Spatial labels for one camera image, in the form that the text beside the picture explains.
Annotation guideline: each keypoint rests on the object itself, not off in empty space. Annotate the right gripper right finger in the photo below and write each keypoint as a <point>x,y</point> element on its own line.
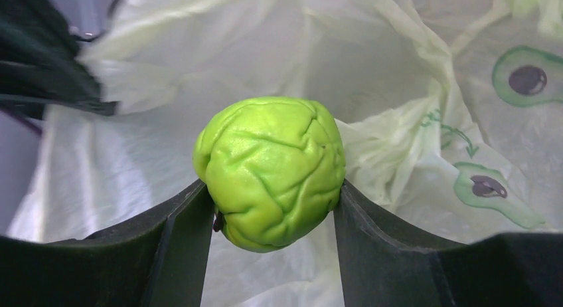
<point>386,261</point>

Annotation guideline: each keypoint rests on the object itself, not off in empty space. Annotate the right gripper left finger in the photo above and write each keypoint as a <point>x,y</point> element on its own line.
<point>156,258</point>

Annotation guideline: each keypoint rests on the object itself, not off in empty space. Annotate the light green plastic bag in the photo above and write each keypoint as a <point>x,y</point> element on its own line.
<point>449,111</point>

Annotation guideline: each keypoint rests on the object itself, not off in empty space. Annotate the wrinkled light green fruit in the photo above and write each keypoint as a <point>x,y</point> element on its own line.
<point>274,167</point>

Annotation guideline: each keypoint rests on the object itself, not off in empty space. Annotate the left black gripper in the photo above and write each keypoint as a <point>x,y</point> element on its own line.
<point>39,65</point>

